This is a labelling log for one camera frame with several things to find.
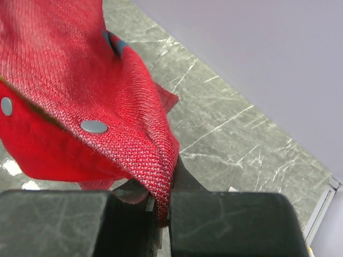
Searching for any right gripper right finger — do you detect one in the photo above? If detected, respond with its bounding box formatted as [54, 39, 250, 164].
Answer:
[168, 160, 308, 256]

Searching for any aluminium mounting rail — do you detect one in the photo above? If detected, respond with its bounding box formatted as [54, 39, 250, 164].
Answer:
[303, 176, 342, 246]

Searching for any red pillowcase grey print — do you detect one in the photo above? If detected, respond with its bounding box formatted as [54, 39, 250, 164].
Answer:
[1, 1, 180, 227]

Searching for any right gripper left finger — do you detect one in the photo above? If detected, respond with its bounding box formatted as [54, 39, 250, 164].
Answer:
[1, 180, 161, 256]

